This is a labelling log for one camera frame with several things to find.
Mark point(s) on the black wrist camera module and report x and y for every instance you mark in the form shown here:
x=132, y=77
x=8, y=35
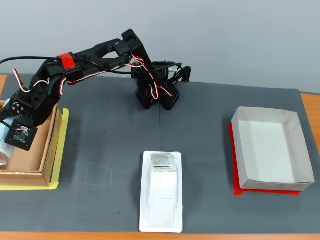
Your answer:
x=21, y=135

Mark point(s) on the red tape strip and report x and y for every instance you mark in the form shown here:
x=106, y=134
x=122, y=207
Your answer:
x=67, y=61

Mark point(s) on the white plastic blister tray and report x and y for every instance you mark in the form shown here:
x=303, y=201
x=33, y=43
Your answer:
x=162, y=195

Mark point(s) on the dark grey table mat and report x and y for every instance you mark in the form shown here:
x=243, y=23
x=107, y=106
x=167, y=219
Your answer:
x=212, y=125

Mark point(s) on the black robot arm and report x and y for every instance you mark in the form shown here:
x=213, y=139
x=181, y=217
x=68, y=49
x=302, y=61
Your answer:
x=100, y=53

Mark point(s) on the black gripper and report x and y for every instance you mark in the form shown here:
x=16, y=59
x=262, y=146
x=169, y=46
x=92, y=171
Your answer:
x=17, y=108

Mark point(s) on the brown cardboard box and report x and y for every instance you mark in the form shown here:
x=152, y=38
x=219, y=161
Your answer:
x=32, y=155

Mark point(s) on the white blue printed can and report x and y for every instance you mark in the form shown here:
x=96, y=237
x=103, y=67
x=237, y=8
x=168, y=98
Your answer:
x=5, y=151

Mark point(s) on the yellow paper sheet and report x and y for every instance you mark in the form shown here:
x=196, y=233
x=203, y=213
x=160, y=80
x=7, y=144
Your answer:
x=62, y=150

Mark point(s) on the white paper box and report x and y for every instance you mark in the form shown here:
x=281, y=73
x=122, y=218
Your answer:
x=267, y=152

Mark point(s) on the red paper sheet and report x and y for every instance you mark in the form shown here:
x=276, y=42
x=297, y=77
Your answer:
x=237, y=193

